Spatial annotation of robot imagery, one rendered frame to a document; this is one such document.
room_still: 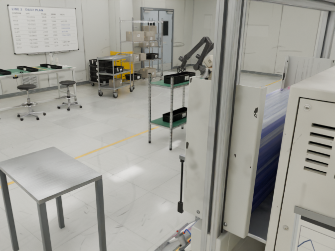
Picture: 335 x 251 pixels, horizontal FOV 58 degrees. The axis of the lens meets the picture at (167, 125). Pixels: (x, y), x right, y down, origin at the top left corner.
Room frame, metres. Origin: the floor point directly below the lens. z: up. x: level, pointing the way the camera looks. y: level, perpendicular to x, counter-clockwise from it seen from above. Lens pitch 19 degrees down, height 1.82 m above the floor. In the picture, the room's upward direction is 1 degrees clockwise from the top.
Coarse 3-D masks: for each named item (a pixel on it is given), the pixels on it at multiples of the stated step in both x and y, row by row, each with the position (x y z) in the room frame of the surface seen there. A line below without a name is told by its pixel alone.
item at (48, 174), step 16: (16, 160) 2.05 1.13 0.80; (32, 160) 2.06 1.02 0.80; (48, 160) 2.06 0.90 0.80; (64, 160) 2.07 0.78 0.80; (0, 176) 1.98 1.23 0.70; (16, 176) 1.81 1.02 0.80; (32, 176) 1.81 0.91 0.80; (48, 176) 1.82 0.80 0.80; (64, 176) 1.82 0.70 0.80; (80, 176) 1.83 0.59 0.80; (96, 176) 1.83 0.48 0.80; (32, 192) 1.61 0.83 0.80; (48, 192) 1.62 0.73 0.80; (64, 192) 1.65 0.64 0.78; (96, 192) 1.85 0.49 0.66; (64, 224) 2.31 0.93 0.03; (16, 240) 2.00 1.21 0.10; (48, 240) 1.55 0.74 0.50
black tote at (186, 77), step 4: (180, 72) 4.69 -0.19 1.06; (184, 72) 4.77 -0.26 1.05; (188, 72) 4.79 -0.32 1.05; (192, 72) 4.74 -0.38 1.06; (164, 76) 4.37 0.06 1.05; (168, 76) 4.32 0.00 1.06; (176, 76) 4.33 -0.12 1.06; (180, 76) 4.41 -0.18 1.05; (184, 76) 4.49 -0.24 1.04; (188, 76) 4.57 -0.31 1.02; (192, 76) 4.65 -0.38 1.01; (164, 80) 4.37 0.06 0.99; (168, 80) 4.32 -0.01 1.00; (176, 80) 4.33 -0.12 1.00; (180, 80) 4.41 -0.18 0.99; (184, 80) 4.49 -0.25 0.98; (188, 80) 4.57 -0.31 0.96
